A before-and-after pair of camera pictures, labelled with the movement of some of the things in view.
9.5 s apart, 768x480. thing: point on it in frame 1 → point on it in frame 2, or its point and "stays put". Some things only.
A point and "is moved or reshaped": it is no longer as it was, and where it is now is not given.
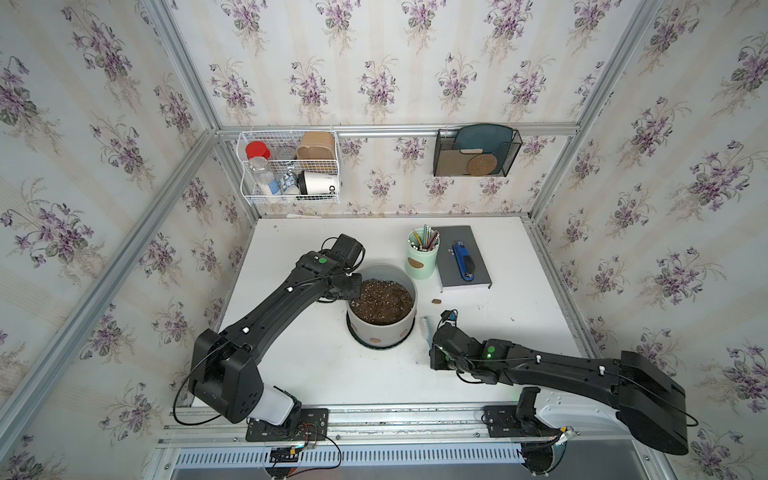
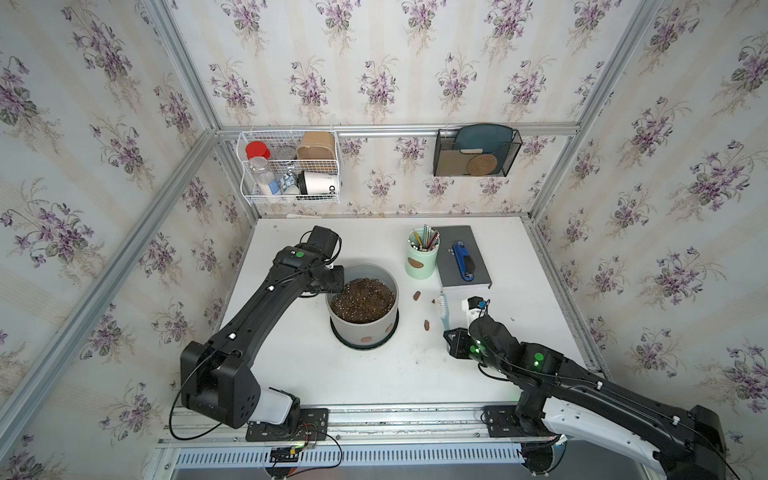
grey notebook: x=449 y=270 stays put
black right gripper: x=433 y=353 → x=459 y=335
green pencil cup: x=422 y=247 stays put
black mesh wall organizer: x=475 y=153 stays put
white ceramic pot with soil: x=386 y=312 is moved or reshaped
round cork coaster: x=482 y=165 stays put
